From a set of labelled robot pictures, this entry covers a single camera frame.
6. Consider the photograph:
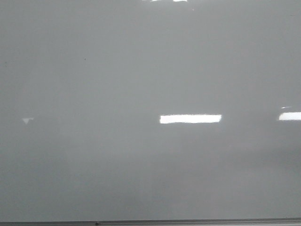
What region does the white whiteboard with aluminium frame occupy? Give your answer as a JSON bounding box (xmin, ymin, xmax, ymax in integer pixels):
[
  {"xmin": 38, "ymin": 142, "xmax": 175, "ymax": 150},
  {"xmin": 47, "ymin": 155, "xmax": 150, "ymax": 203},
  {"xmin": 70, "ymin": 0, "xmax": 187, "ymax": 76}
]
[{"xmin": 0, "ymin": 0, "xmax": 301, "ymax": 221}]

